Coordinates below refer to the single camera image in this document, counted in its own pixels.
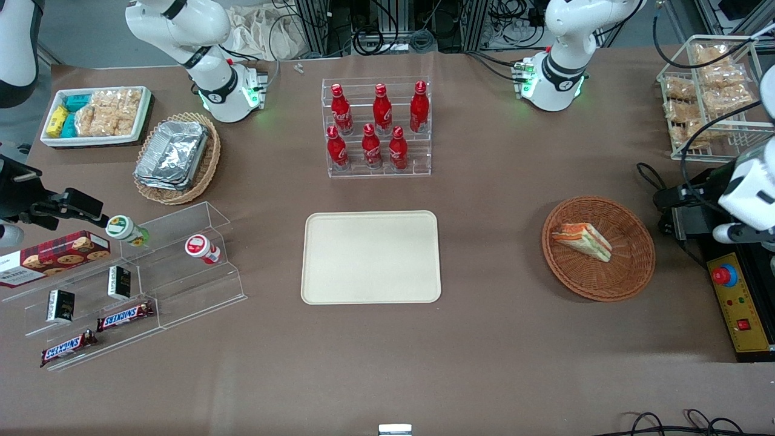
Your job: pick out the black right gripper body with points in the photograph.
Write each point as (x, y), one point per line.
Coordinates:
(13, 194)

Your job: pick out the triangular sandwich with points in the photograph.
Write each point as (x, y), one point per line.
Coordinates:
(586, 240)

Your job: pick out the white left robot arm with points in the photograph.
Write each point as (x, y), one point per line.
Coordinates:
(560, 72)

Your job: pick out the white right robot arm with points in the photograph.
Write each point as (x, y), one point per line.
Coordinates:
(212, 79)

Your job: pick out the light oval wicker basket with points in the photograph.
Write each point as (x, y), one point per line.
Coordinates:
(209, 163)

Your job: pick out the brown wicker basket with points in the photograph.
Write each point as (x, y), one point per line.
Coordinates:
(626, 266)

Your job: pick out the beige plastic tray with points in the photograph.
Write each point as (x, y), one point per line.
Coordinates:
(370, 257)

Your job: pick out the green lidded small bottle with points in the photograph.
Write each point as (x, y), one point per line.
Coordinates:
(124, 229)

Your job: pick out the red cookie box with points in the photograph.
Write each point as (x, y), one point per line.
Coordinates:
(57, 257)

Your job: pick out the black countertop appliance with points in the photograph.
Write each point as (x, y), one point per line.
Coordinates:
(696, 209)

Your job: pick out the white rectangular snack bin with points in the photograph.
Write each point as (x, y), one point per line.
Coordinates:
(97, 140)

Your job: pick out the bagged fried snack pack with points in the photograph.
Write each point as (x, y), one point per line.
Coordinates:
(693, 134)
(729, 99)
(711, 54)
(681, 111)
(722, 75)
(679, 89)

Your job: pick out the yellow snack packet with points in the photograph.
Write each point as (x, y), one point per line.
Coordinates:
(57, 121)

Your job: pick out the teal snack packet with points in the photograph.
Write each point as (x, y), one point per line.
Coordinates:
(69, 126)
(77, 102)

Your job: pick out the bagged rice cracker pack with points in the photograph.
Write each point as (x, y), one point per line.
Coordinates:
(103, 123)
(118, 100)

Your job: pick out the small black box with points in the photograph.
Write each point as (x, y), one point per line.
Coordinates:
(119, 283)
(60, 306)

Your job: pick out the red emergency stop button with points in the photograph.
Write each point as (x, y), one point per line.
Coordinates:
(724, 275)

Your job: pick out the stack of foil trays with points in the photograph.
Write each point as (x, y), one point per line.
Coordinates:
(172, 154)

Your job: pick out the snickers chocolate bar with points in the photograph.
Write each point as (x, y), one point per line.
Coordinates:
(68, 348)
(124, 316)

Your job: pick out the red lidded small bottle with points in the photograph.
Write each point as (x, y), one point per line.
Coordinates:
(201, 248)

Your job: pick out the clear acrylic step shelf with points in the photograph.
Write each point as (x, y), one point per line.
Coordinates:
(181, 284)

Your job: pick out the yellow black control box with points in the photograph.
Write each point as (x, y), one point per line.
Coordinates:
(748, 315)

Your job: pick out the cream cloth bag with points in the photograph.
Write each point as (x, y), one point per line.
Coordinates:
(266, 33)

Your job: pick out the red cola bottle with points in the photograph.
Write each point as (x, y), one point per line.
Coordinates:
(371, 148)
(382, 109)
(419, 109)
(398, 150)
(341, 109)
(336, 150)

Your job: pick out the clear acrylic bottle rack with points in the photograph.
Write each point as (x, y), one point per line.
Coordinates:
(418, 154)

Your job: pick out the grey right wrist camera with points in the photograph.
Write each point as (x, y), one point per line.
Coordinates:
(9, 236)

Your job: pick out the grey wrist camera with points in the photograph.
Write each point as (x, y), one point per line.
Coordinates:
(742, 235)
(9, 236)

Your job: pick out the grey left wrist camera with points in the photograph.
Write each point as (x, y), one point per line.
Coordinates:
(742, 235)

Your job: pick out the aluminium frame post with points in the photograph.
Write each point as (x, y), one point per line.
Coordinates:
(475, 24)
(312, 27)

